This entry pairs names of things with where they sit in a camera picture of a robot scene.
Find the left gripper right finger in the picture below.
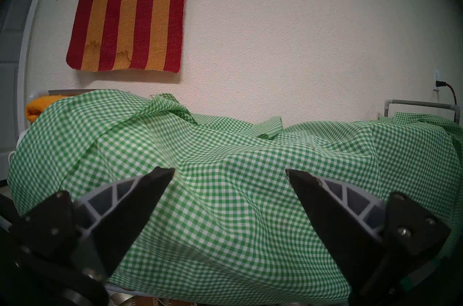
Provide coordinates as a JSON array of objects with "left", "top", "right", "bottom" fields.
[{"left": 286, "top": 169, "right": 452, "bottom": 304}]

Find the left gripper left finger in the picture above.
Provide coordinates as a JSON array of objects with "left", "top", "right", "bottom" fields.
[{"left": 10, "top": 166, "right": 177, "bottom": 280}]

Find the green checked cloth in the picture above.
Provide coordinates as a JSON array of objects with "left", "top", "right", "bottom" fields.
[{"left": 7, "top": 89, "right": 463, "bottom": 304}]

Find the grey metal shoe rack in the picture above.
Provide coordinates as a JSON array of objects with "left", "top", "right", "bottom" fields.
[{"left": 14, "top": 89, "right": 460, "bottom": 298}]

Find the orange folded towel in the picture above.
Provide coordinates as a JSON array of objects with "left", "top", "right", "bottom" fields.
[{"left": 25, "top": 95, "right": 71, "bottom": 124}]

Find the white panel door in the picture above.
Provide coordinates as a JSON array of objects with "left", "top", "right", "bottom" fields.
[{"left": 0, "top": 31, "right": 20, "bottom": 179}]

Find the black red power cord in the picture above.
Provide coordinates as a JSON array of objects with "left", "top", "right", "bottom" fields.
[{"left": 436, "top": 80, "right": 458, "bottom": 106}]

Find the red orange striped wall hanging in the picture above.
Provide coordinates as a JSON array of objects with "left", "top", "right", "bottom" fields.
[{"left": 66, "top": 0, "right": 192, "bottom": 74}]

